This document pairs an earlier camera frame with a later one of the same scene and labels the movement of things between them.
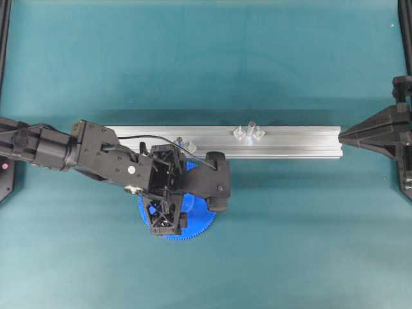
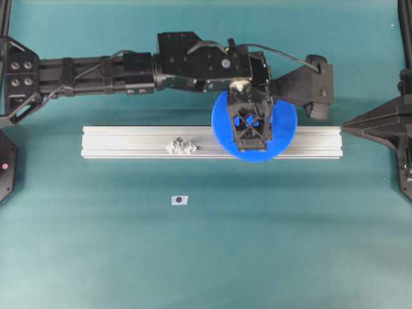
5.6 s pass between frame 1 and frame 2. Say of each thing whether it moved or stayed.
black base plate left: stayed
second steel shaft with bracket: stayed
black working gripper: moved
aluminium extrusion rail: stayed
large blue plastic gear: moved
